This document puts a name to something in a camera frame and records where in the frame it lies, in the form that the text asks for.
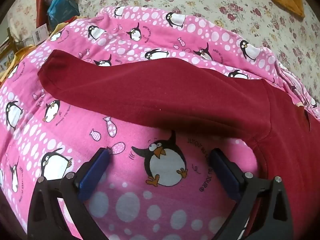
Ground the red packet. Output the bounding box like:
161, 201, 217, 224
36, 0, 51, 28

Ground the blue plastic bag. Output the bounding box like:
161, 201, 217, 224
47, 0, 81, 28

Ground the yellow cloth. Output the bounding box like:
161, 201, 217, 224
0, 22, 68, 81

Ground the floral bed quilt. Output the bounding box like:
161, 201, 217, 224
78, 0, 320, 87

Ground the dark red shirt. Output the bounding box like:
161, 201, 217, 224
37, 49, 320, 238

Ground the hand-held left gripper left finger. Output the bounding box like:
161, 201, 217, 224
27, 147, 111, 240

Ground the pink penguin print blanket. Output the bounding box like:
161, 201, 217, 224
0, 5, 318, 240

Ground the white paper tag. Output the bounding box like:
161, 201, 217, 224
32, 24, 48, 46

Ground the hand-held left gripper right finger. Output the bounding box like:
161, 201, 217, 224
209, 148, 293, 240

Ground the floral pillow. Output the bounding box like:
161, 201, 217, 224
6, 0, 38, 43

